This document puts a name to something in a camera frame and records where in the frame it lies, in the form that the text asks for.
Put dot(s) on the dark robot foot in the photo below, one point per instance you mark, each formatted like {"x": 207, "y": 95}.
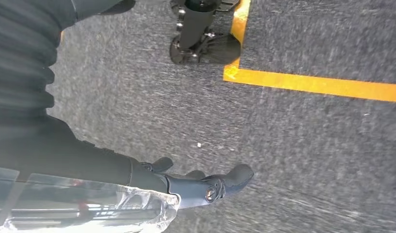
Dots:
{"x": 191, "y": 25}

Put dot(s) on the yellow floor tape square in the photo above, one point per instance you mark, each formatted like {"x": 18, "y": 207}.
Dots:
{"x": 313, "y": 83}

